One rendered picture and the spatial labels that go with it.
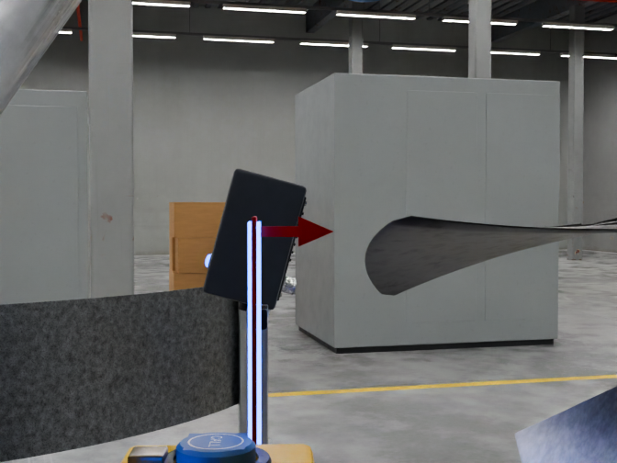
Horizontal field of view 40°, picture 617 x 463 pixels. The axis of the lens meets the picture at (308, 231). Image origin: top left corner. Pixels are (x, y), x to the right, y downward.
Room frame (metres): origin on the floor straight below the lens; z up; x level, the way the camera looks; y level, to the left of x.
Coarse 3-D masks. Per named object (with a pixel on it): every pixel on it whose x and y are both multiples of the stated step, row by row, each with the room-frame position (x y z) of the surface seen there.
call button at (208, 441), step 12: (180, 444) 0.42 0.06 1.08; (192, 444) 0.42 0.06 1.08; (204, 444) 0.42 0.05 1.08; (216, 444) 0.42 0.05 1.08; (228, 444) 0.42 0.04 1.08; (240, 444) 0.42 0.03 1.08; (252, 444) 0.42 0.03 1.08; (180, 456) 0.41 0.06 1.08; (192, 456) 0.41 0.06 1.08; (204, 456) 0.40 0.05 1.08; (216, 456) 0.40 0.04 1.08; (228, 456) 0.41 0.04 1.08; (240, 456) 0.41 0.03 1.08; (252, 456) 0.42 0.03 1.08
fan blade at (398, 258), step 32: (416, 224) 0.59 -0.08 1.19; (448, 224) 0.59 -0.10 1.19; (480, 224) 0.59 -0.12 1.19; (576, 224) 0.68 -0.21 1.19; (608, 224) 0.65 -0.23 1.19; (384, 256) 0.69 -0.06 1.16; (416, 256) 0.70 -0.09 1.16; (448, 256) 0.72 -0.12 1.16; (480, 256) 0.74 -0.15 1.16; (384, 288) 0.78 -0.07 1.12
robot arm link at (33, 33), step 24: (0, 0) 0.76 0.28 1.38; (24, 0) 0.77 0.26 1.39; (48, 0) 0.79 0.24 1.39; (72, 0) 0.81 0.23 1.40; (0, 24) 0.76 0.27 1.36; (24, 24) 0.77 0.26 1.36; (48, 24) 0.79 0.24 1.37; (0, 48) 0.76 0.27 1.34; (24, 48) 0.78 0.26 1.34; (0, 72) 0.76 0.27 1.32; (24, 72) 0.79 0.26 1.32; (0, 96) 0.77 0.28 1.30
